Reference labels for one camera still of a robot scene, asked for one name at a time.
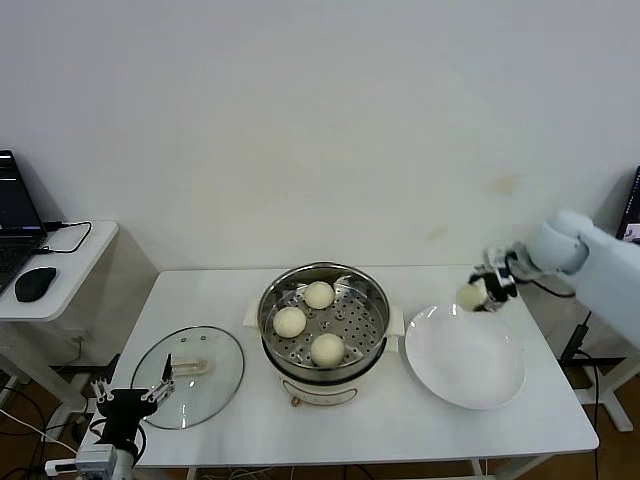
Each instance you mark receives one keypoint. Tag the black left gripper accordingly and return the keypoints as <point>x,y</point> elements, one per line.
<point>125,410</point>

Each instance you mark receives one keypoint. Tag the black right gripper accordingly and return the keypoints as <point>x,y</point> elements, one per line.
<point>502,275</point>

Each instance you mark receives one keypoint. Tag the white steamed baozi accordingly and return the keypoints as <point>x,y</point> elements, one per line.
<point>327,351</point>
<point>319,296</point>
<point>471,297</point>
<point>289,322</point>

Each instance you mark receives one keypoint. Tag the round glass pot lid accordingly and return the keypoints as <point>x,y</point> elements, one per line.
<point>222,360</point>

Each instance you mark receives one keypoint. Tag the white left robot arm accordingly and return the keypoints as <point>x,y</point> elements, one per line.
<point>126,460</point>

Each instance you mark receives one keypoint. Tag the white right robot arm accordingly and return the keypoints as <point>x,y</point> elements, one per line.
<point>610,280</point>

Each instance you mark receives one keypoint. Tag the stainless steel steamer basket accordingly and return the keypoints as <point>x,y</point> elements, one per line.
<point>360,330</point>

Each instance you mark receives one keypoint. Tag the round white plate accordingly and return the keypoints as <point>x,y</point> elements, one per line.
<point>465,360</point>

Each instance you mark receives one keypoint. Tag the white side desk with mouse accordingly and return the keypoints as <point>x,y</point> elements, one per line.
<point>75,280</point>

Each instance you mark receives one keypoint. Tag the black computer mouse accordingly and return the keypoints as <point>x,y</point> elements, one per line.
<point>35,284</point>

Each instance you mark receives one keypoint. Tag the black laptop with lit screen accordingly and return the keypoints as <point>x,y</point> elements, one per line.
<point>632,210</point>

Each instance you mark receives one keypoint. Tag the cream electric cooking pot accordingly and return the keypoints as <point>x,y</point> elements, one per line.
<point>320,389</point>

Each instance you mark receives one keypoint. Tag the black laptop with dark screen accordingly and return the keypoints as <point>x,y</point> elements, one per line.
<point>15,210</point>

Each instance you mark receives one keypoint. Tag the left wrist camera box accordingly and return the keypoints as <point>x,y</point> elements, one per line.
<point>97,457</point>

